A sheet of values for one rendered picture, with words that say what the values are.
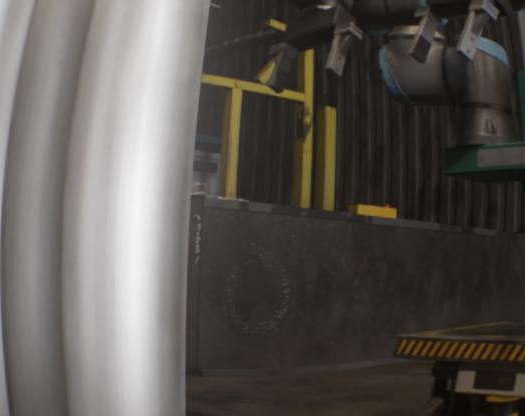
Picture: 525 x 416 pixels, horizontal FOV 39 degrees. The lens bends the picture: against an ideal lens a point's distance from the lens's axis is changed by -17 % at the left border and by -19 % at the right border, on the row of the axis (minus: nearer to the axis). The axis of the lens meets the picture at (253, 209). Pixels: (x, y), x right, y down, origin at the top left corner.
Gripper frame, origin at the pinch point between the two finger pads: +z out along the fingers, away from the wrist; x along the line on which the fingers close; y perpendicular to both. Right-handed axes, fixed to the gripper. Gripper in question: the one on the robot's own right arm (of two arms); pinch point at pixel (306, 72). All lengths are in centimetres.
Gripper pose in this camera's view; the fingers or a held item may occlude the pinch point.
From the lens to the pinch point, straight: 139.5
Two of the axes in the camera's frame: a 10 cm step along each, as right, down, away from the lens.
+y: 6.9, 4.8, 5.4
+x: -6.6, 1.3, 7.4
